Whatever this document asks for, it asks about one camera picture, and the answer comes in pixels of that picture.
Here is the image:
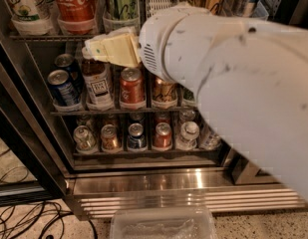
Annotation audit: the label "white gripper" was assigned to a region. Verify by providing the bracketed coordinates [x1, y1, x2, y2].
[82, 27, 142, 68]

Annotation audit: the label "green soda can top shelf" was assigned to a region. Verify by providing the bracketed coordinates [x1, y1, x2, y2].
[106, 0, 139, 21]

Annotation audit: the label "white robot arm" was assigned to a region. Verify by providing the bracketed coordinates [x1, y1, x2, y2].
[85, 4, 308, 201]

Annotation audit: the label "red can front middle shelf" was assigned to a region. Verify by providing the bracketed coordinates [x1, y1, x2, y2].
[120, 68, 145, 104]

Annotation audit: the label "blue can rear middle shelf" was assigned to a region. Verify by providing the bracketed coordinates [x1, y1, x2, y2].
[54, 54, 84, 94]

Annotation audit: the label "blue can shelf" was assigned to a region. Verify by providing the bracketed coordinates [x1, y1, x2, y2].
[47, 70, 79, 107]
[54, 54, 84, 94]
[128, 123, 147, 149]

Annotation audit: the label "red coca-cola can top shelf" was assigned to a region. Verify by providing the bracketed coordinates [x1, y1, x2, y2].
[56, 0, 98, 22]

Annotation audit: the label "gold can front middle shelf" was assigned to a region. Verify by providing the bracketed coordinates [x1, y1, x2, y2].
[153, 77, 176, 103]

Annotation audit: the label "blue can front middle shelf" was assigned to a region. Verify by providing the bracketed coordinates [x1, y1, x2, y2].
[47, 70, 79, 107]

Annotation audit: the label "green can front middle shelf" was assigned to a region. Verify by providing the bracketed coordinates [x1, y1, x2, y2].
[183, 88, 195, 102]

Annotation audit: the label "orange can bottom shelf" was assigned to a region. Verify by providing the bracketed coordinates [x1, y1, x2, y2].
[101, 124, 121, 150]

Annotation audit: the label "blue can bottom shelf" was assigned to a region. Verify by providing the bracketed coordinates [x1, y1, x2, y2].
[128, 123, 147, 149]

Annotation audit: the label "white can bottom shelf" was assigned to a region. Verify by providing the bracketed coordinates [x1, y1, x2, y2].
[74, 125, 97, 151]

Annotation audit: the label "red can bottom shelf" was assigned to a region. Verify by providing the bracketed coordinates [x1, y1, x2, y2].
[154, 122, 171, 147]

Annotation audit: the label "clear bottle bottom shelf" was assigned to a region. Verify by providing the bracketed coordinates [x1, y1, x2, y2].
[176, 121, 199, 150]

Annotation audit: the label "tea bottle bottom shelf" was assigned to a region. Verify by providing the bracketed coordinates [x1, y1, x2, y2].
[199, 124, 221, 150]

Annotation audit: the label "stainless fridge base grille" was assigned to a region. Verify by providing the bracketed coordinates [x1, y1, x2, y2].
[65, 168, 308, 219]

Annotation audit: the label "fridge glass door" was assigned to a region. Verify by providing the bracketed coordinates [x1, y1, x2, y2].
[231, 157, 277, 185]

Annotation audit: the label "iced tea bottle white cap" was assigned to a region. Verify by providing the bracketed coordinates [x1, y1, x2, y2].
[82, 60, 112, 105]

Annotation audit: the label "clear plastic bin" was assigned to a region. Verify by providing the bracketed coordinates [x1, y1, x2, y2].
[110, 206, 218, 239]

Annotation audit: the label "black floor cables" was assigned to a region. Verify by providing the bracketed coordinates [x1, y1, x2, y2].
[0, 146, 98, 239]

